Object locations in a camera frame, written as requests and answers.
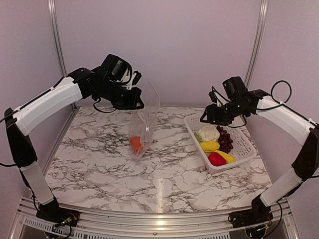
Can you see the aluminium frame post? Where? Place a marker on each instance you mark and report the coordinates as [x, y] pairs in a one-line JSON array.
[[56, 36], [261, 23]]

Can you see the dark red toy grapes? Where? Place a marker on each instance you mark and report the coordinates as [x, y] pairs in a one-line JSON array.
[[224, 140]]

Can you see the red toy bell pepper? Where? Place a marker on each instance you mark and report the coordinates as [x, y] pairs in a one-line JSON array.
[[216, 159]]

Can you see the right aluminium frame post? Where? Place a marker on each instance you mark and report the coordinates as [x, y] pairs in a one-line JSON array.
[[261, 23]]

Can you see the left aluminium frame post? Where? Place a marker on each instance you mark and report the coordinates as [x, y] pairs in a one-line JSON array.
[[56, 36]]

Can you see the aluminium front rail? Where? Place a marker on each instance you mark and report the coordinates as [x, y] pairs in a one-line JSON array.
[[103, 224]]

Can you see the white toy cauliflower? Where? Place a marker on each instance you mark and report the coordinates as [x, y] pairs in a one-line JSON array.
[[209, 133]]

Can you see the clear zip top bag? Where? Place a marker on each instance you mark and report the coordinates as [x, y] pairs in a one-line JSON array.
[[143, 121]]

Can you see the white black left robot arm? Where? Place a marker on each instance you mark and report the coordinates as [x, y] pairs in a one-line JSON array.
[[30, 136]]

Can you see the white plastic mesh basket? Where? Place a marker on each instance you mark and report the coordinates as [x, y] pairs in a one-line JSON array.
[[243, 150]]

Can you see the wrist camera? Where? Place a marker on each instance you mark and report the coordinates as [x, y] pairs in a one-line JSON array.
[[132, 79], [214, 98]]

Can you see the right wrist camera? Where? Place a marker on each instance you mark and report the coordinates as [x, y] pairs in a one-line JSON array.
[[214, 98]]

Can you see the orange toy pumpkin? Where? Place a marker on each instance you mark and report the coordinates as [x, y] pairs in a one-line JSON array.
[[136, 145]]

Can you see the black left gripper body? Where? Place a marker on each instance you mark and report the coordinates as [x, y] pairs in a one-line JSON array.
[[121, 99]]

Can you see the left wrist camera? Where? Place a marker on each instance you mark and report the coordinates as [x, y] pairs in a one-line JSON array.
[[132, 79]]

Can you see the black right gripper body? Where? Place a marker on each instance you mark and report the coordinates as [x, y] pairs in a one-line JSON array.
[[223, 117]]

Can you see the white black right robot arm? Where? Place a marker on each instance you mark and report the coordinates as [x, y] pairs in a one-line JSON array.
[[300, 154]]

